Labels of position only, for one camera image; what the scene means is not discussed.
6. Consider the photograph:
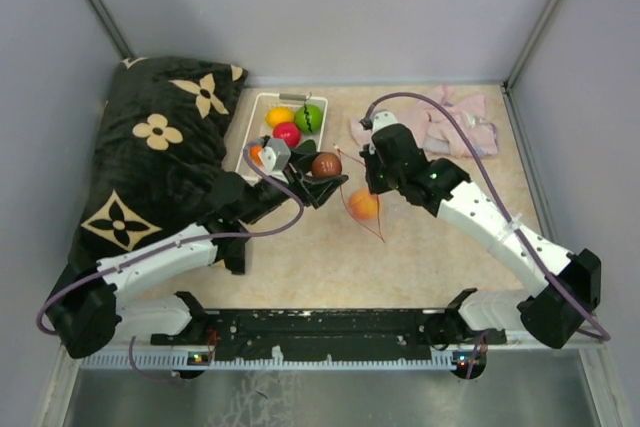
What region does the black floral plush blanket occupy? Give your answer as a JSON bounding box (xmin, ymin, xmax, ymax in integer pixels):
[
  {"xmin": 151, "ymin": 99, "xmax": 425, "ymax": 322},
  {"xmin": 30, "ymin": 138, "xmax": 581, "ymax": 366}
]
[{"xmin": 68, "ymin": 57, "xmax": 248, "ymax": 274}]

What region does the dark green avocado toy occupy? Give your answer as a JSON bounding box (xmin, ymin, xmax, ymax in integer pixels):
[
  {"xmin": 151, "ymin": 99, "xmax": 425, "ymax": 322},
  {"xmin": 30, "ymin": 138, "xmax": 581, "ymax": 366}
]
[{"xmin": 295, "ymin": 139, "xmax": 317, "ymax": 155}]

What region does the white perforated plastic basket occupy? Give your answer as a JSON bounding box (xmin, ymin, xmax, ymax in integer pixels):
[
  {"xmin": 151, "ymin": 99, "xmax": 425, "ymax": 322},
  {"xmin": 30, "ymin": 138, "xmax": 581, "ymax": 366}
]
[{"xmin": 235, "ymin": 93, "xmax": 328, "ymax": 183}]

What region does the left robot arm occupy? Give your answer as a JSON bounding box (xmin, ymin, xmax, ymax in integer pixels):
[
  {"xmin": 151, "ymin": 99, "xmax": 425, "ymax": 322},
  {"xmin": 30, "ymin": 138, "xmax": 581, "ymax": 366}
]
[{"xmin": 37, "ymin": 148, "xmax": 348, "ymax": 359}]

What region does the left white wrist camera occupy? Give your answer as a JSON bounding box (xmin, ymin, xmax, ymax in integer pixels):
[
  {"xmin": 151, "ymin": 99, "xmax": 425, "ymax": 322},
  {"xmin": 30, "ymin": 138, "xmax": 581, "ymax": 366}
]
[{"xmin": 258, "ymin": 136, "xmax": 291, "ymax": 174}]

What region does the brown passion fruit toy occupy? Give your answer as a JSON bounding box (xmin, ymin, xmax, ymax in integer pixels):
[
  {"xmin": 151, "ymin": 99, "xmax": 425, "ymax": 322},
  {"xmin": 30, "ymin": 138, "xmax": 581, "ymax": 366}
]
[{"xmin": 311, "ymin": 152, "xmax": 342, "ymax": 178}]

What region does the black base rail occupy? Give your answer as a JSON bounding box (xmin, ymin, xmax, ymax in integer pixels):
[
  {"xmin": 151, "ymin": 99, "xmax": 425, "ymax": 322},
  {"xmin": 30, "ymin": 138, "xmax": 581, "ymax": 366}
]
[{"xmin": 151, "ymin": 288, "xmax": 479, "ymax": 362}]

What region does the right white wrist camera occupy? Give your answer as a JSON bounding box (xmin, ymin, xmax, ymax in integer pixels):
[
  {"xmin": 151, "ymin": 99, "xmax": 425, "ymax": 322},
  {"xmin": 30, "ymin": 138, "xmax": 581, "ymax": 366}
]
[{"xmin": 360, "ymin": 110, "xmax": 398, "ymax": 134}]

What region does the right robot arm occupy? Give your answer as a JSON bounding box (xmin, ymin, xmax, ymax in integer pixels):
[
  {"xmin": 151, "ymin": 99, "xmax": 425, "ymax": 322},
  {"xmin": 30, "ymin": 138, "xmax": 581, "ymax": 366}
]
[{"xmin": 361, "ymin": 122, "xmax": 601, "ymax": 349}]

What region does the clear orange zip bag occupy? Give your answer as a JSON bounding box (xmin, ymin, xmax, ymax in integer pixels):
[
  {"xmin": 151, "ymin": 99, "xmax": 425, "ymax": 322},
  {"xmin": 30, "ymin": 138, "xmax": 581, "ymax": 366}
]
[{"xmin": 334, "ymin": 145, "xmax": 386, "ymax": 243}]

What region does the red apple toy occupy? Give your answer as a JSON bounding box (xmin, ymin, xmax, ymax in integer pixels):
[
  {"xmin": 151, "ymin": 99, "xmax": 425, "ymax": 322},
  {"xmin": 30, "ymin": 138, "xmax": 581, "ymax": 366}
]
[{"xmin": 273, "ymin": 122, "xmax": 302, "ymax": 148}]

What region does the pink crumpled cloth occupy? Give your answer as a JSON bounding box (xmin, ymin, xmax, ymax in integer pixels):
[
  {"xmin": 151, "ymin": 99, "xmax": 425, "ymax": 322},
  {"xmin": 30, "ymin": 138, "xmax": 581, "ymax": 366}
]
[{"xmin": 349, "ymin": 85, "xmax": 501, "ymax": 161}]

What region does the orange fruit toy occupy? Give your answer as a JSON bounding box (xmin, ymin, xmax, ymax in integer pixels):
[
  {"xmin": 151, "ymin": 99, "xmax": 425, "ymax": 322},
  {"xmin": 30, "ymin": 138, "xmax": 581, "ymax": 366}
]
[{"xmin": 249, "ymin": 145, "xmax": 263, "ymax": 165}]

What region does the peach toy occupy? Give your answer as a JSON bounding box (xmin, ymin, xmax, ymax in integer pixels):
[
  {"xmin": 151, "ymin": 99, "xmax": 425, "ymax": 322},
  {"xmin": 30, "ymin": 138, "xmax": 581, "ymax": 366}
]
[{"xmin": 348, "ymin": 188, "xmax": 379, "ymax": 220}]

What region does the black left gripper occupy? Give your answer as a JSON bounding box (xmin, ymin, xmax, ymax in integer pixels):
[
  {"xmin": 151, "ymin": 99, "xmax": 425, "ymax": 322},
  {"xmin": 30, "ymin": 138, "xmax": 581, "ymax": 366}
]
[{"xmin": 240, "ymin": 145, "xmax": 349, "ymax": 225}]

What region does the green watermelon ball toy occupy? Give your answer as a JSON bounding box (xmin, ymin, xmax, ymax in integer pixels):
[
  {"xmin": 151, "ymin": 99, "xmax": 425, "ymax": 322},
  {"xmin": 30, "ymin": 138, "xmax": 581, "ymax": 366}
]
[{"xmin": 294, "ymin": 104, "xmax": 323, "ymax": 134}]

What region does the yellow lemon toy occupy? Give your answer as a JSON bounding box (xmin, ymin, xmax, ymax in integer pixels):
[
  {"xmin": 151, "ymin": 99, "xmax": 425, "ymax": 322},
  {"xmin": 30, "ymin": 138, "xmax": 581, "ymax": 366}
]
[{"xmin": 265, "ymin": 106, "xmax": 295, "ymax": 129}]

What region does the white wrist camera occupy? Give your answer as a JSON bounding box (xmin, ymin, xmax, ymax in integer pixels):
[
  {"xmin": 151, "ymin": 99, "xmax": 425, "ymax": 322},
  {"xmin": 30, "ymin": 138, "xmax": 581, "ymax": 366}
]
[
  {"xmin": 258, "ymin": 136, "xmax": 291, "ymax": 174},
  {"xmin": 360, "ymin": 110, "xmax": 398, "ymax": 134}
]

